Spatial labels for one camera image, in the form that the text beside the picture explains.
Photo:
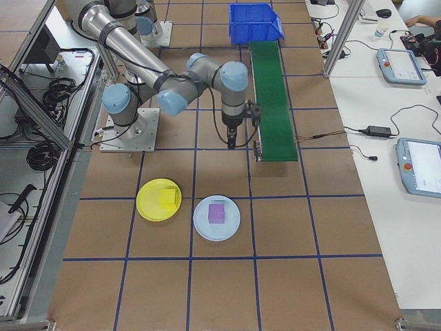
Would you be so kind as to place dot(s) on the white paper cup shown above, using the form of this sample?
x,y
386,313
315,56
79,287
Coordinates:
x,y
380,31

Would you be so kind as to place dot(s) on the metal corner bracket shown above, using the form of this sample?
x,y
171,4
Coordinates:
x,y
44,325
401,325

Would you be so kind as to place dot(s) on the purple foam block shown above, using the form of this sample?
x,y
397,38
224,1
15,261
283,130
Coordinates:
x,y
217,213

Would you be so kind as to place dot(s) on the yellow foam block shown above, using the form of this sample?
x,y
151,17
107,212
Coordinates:
x,y
168,200

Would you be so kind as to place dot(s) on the blue grey teach pendant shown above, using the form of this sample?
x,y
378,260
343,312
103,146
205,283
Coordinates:
x,y
401,67
420,165

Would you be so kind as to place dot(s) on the bystander bare forearm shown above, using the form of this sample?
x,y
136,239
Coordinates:
x,y
418,20

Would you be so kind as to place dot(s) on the black computer mouse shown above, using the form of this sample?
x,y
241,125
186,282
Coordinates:
x,y
383,13

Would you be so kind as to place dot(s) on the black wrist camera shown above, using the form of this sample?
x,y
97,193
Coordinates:
x,y
255,112

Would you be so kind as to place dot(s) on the blue plastic storage bin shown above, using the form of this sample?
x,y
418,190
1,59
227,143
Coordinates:
x,y
255,33

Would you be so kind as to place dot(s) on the black electronic device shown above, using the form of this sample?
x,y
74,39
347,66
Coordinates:
x,y
425,43

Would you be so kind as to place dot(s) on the V-shaped metal bar frame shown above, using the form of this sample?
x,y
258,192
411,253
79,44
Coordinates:
x,y
34,110

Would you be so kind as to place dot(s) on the yellow plate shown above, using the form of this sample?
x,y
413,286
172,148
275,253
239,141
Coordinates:
x,y
148,203

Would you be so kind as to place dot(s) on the black power adapter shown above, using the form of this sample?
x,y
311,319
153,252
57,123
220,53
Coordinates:
x,y
340,54
379,131

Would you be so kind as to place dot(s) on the green conveyor belt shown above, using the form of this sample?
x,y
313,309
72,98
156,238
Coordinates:
x,y
274,86

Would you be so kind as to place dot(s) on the white work table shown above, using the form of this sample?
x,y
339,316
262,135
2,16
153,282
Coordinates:
x,y
379,213

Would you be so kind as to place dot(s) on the aluminium extrusion post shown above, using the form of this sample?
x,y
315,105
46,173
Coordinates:
x,y
341,38

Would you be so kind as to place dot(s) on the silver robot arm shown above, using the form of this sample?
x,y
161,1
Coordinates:
x,y
144,25
131,48

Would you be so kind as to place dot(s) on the light blue plate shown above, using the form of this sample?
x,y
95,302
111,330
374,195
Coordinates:
x,y
216,231

